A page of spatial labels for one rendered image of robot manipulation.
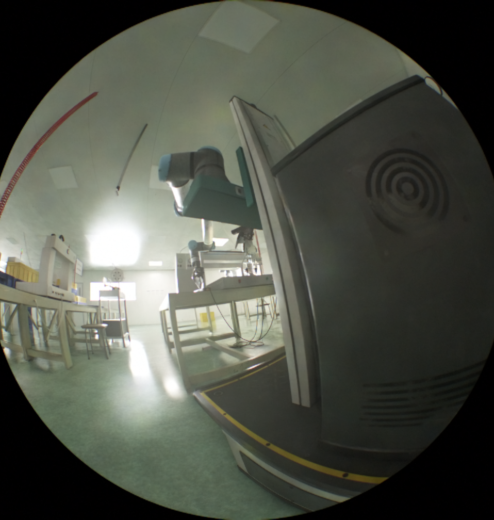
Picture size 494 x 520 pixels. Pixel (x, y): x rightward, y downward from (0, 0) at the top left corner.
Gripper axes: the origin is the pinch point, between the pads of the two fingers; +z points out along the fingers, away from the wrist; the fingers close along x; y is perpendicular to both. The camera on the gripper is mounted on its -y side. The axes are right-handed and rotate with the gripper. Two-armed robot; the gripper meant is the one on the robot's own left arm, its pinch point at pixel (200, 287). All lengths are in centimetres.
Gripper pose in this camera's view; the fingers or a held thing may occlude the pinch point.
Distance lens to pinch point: 128.2
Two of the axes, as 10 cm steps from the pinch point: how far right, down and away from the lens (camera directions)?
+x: 8.0, 0.3, 6.0
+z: 3.1, 8.4, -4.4
